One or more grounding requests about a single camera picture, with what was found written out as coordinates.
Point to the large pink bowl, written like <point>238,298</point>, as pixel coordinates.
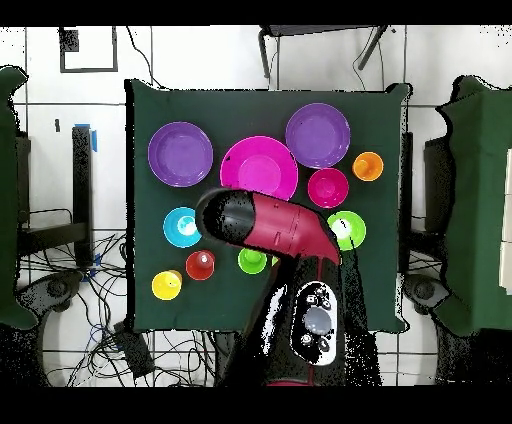
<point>260,168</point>

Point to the dark green tablecloth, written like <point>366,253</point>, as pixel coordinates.
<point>256,116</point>

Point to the purple bowl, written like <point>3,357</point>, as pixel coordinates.
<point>180,154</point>
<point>318,135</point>

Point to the green covered side table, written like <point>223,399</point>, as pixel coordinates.
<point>8,200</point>
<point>480,200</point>

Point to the black metal stool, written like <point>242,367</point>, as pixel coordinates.
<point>304,30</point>

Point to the orange cup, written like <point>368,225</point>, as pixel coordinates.
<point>368,166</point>

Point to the black stand with blue tape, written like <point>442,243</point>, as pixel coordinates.
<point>82,180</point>

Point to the red cup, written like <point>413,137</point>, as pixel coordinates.
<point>200,268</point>

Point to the small red bowl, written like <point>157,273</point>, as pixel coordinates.
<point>328,188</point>

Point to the black floor stand base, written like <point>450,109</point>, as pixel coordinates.
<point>424,290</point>
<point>56,288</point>

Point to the yellow cup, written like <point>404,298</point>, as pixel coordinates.
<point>166,286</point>

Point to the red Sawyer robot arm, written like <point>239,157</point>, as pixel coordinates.
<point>272,224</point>

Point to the black power box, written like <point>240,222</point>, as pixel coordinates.
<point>134,352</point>

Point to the blue bowl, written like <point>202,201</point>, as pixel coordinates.
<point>176,234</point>

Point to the green cup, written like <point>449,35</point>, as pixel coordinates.
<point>252,262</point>

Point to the small green bowl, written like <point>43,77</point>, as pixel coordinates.
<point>355,228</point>

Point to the black square frame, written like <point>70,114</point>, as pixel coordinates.
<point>68,40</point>

